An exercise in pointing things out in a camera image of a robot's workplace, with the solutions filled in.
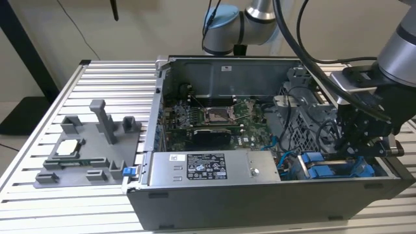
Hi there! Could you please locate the black disk wire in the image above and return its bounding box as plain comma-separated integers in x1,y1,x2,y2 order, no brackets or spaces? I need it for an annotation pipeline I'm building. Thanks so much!
314,120,342,150

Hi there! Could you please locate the thin metal locking lever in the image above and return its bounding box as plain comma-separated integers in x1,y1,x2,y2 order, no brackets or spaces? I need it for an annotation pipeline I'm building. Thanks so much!
189,95,208,109

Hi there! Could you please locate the hard disk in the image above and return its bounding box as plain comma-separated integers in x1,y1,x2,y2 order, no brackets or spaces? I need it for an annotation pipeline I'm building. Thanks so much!
298,151,362,169

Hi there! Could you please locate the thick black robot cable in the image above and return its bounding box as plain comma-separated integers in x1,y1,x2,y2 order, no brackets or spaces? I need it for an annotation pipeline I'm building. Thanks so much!
300,0,380,64
272,0,392,121

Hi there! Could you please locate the silver CPU chip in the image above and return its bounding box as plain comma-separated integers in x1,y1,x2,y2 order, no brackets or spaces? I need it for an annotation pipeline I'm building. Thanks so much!
54,140,80,156

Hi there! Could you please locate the black open PC case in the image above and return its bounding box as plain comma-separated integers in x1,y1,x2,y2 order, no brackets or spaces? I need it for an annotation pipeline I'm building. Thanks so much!
121,55,416,231

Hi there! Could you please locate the blue wire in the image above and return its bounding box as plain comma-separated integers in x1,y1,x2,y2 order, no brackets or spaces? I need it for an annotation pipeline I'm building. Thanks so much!
262,136,294,173

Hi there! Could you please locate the black hanging rod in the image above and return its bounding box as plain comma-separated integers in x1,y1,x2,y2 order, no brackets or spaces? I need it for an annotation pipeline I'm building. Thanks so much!
109,0,120,22

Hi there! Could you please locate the grey parts rack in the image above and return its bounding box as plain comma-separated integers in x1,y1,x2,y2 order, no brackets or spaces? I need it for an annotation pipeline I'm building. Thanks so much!
33,99,142,190

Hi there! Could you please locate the black graphics card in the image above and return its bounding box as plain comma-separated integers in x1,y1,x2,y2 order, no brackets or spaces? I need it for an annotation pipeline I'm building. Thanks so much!
189,128,233,150

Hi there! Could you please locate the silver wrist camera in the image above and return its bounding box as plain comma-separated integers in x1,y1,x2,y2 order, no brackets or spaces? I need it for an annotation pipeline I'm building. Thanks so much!
329,65,382,106

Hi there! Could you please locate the black wire in case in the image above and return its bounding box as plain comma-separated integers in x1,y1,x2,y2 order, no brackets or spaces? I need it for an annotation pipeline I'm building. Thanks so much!
278,85,312,152

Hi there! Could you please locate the CPU socket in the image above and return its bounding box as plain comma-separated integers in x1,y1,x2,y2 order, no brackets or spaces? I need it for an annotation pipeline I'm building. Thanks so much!
200,106,236,126

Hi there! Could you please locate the black cable on arm joint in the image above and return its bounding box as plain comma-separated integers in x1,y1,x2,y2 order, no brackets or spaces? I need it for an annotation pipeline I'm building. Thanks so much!
201,0,222,49

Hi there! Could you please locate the silver power supply box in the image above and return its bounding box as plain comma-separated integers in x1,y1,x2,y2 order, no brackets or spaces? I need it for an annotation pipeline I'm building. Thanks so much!
148,150,282,184

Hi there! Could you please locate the black stand with base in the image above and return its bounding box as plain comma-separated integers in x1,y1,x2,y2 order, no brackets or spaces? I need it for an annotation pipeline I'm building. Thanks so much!
0,0,62,136

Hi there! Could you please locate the grey metal disk bay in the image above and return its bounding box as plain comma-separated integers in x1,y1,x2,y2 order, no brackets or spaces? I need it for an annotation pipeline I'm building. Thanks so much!
272,67,390,176

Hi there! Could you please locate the thin black wall cable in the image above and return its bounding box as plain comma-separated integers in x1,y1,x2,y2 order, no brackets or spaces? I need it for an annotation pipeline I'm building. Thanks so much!
56,0,101,60

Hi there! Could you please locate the green motherboard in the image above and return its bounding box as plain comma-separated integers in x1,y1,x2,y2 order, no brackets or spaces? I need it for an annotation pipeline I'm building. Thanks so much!
161,97,280,152

